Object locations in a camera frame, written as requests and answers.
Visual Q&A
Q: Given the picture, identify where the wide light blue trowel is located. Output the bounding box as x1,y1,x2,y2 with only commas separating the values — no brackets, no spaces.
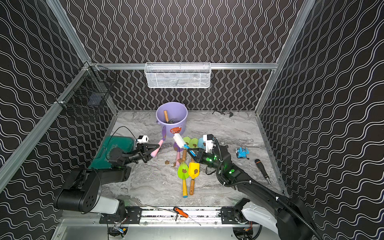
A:
198,138,206,150

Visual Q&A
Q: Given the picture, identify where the yellow square trowel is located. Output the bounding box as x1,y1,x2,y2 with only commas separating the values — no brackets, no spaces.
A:
189,161,200,195

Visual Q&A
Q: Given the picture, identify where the lime front trowel yellow handle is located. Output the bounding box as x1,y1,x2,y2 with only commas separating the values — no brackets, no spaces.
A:
178,162,189,198

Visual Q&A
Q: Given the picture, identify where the purple trowel pink handle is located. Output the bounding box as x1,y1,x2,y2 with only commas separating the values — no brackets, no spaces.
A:
151,126,167,158
174,143,182,167

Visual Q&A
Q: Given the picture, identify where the black orange screwdriver handle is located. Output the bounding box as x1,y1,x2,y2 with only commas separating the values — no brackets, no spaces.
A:
255,159,272,185

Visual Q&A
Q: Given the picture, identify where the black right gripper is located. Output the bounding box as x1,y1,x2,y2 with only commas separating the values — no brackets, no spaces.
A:
187,147,224,174

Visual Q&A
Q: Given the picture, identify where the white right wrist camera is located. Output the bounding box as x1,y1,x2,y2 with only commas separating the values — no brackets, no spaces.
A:
203,134,214,153

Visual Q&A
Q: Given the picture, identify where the black clip tool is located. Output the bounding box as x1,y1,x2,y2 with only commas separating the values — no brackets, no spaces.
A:
212,110,234,118

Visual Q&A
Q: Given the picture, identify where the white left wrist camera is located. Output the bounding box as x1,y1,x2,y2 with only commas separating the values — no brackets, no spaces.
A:
136,135,149,144

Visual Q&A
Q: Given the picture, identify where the wide green trowel wooden handle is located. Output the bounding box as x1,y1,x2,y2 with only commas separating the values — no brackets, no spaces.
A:
182,137,191,162

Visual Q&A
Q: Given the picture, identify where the purple front trowel pink handle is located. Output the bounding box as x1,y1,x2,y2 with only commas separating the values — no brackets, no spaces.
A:
151,126,167,158

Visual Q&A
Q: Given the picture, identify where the purple plastic bucket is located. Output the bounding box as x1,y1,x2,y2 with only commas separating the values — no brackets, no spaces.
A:
156,102,188,138

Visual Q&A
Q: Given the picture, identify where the white blue brush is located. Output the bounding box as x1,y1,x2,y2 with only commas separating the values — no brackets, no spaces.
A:
173,133,193,154

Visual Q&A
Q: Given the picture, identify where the small blue clamp tool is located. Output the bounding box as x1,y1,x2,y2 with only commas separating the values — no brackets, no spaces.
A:
236,147,250,159

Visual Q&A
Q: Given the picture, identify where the white wire basket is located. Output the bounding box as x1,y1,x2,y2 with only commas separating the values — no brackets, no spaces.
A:
144,62,212,89

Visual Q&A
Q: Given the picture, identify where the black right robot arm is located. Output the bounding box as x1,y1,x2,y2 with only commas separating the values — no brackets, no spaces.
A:
187,146,323,240

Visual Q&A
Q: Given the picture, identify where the orange handled screwdriver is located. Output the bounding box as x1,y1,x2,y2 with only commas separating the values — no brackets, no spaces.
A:
173,207,201,225

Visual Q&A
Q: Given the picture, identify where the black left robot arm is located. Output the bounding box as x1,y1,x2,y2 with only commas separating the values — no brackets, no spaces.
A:
54,143,160,216

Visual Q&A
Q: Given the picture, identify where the lime front trowel wooden handle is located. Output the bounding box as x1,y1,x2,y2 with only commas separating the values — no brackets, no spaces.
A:
164,110,169,123

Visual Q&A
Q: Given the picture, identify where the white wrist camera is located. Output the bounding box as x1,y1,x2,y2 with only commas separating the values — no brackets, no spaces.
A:
203,134,214,153
136,135,149,144

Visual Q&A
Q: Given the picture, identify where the green plastic tool case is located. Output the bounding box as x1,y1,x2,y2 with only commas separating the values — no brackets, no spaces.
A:
88,136,135,170

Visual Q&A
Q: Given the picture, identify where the black wire basket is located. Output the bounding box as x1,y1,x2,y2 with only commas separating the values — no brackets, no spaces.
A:
59,66,117,122

